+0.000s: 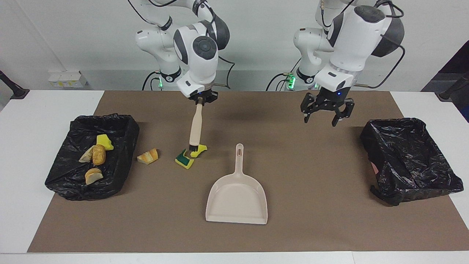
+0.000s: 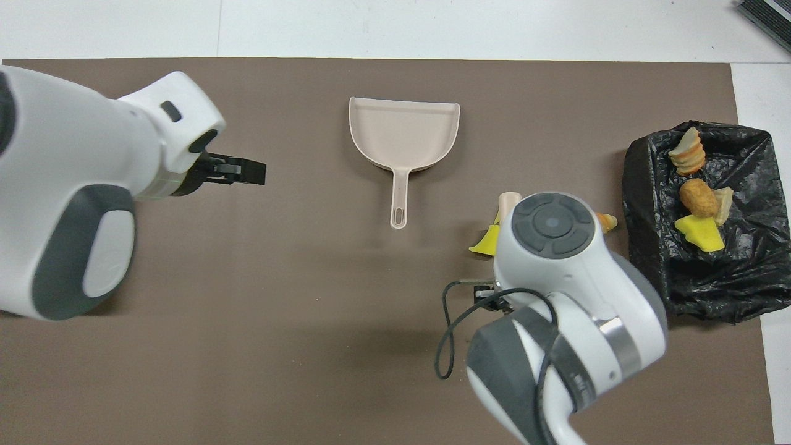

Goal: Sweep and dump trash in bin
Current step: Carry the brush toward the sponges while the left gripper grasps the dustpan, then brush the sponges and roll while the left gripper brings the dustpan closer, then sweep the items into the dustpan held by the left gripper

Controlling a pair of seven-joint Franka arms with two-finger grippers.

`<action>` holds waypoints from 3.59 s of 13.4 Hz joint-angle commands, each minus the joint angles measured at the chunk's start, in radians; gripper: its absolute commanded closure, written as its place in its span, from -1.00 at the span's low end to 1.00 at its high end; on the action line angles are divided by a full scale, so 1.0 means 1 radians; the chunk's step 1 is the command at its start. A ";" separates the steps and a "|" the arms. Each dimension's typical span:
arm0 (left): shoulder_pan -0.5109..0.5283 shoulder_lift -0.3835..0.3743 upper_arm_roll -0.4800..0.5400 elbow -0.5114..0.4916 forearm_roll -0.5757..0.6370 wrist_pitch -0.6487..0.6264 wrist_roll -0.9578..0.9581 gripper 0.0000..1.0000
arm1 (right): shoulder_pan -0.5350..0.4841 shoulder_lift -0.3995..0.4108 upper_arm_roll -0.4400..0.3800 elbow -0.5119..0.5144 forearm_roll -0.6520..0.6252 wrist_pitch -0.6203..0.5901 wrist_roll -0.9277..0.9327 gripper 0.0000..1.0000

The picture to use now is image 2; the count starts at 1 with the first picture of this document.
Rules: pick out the small yellow sponge piece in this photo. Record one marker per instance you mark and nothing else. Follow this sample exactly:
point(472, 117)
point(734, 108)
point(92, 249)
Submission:
point(487, 242)

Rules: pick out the brown bread roll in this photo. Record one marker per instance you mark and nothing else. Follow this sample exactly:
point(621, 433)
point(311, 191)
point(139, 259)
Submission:
point(698, 198)

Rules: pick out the grey ribbed device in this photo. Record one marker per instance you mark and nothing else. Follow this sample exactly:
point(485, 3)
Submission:
point(769, 18)

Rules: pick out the black bag lined bin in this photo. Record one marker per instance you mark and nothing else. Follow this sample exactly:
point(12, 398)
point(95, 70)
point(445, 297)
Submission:
point(741, 278)

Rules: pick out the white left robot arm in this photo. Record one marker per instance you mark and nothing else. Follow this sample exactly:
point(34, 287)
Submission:
point(62, 154)

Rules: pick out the beige brush black bristles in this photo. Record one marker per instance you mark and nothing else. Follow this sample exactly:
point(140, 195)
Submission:
point(510, 202)

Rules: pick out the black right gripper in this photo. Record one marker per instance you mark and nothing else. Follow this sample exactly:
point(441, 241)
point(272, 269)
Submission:
point(491, 295)

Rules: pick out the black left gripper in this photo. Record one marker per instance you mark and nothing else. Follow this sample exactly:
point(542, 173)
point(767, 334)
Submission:
point(198, 176)

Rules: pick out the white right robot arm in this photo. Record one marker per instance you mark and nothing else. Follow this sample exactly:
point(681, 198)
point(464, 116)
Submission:
point(556, 259)

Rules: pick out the large yellow sponge piece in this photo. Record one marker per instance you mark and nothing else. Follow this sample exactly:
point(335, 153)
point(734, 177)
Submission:
point(701, 235)

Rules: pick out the beige plastic dustpan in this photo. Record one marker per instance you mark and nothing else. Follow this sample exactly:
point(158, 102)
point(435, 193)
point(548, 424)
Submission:
point(401, 136)

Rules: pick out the brown table mat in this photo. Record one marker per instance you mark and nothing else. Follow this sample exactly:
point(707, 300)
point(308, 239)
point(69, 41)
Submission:
point(247, 371)

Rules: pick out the croissant piece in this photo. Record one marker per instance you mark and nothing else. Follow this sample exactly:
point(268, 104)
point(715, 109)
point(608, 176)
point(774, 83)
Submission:
point(687, 153)
point(607, 222)
point(724, 205)

